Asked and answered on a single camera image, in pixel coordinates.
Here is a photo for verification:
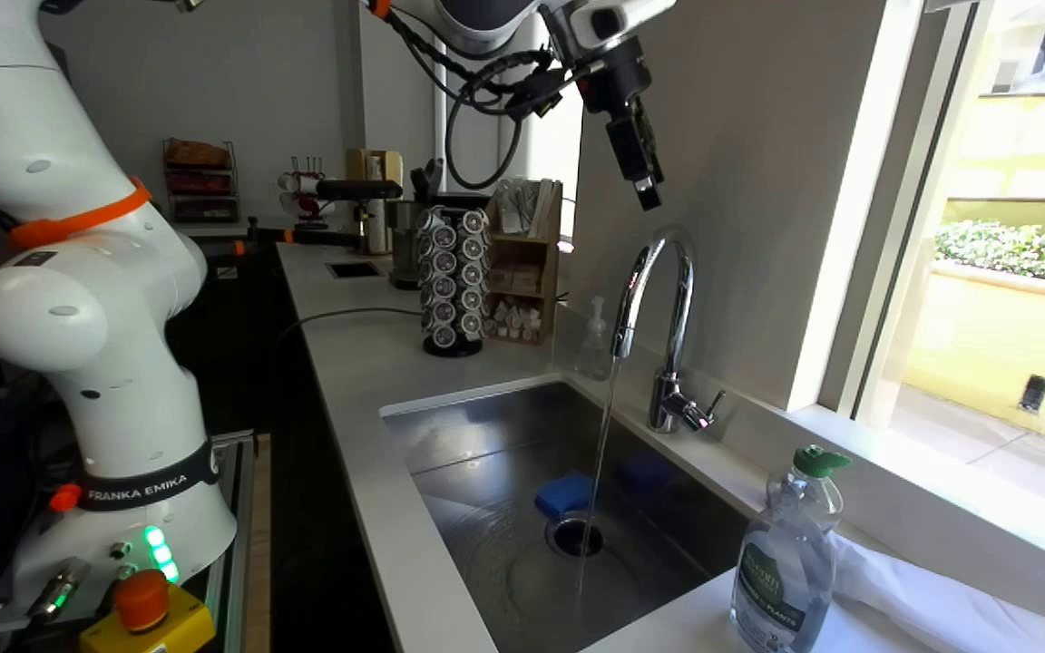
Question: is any clear dish soap bottle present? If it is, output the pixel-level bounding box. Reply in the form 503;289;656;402
728;443;858;653

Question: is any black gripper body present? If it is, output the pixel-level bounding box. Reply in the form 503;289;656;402
578;37;656;124

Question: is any yellow emergency stop box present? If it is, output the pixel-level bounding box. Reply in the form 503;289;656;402
75;570;217;653

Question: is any green hedge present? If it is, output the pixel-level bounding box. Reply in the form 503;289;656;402
931;217;1045;289

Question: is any chrome gooseneck tap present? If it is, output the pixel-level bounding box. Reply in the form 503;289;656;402
607;228;734;441

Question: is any black coffee machine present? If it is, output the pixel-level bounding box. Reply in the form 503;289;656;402
311;175;406;262

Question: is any sink drain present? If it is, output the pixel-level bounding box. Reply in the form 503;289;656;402
548;517;610;564

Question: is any black coffee pod carousel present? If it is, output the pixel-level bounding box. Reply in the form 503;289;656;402
412;202;498;363

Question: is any blue sponge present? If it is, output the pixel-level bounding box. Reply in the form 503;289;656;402
530;467;604;528

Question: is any white cloth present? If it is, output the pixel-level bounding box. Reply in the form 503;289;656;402
826;531;1045;653

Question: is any beige cardboard box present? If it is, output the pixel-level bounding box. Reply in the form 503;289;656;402
344;147;410;188

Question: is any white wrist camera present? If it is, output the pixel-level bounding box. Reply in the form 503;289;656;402
541;0;679;55

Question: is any wooden condiment rack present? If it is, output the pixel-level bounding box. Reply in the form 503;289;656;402
483;178;566;349

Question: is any stainless steel sink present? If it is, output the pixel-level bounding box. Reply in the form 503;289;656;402
379;379;760;653

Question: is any white window frame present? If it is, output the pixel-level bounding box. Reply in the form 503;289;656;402
784;0;1045;586

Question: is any wooden wall shelf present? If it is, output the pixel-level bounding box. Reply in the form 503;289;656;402
160;136;241;228

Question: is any clear soap dispenser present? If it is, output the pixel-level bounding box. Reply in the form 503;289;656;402
579;294;618;381

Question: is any flat black counter item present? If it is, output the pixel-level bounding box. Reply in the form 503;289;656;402
325;258;383;282

